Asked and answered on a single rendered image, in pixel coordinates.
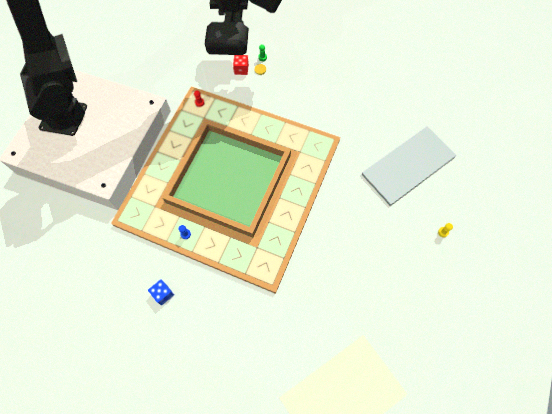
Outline yellow pawn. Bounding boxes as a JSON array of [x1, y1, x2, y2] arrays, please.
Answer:
[[439, 223, 453, 238]]

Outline red die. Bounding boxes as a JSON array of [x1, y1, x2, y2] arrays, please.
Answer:
[[233, 55, 249, 75]]

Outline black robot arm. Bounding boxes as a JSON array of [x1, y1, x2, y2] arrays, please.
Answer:
[[6, 0, 88, 136]]

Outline red pawn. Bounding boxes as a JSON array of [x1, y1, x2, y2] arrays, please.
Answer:
[[194, 91, 204, 108]]

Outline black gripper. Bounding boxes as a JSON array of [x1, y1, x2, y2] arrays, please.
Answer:
[[204, 0, 249, 55]]

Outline blue die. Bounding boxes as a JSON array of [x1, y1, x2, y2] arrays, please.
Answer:
[[148, 280, 175, 305]]

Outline blue pawn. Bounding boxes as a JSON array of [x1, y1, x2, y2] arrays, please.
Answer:
[[178, 225, 191, 240]]

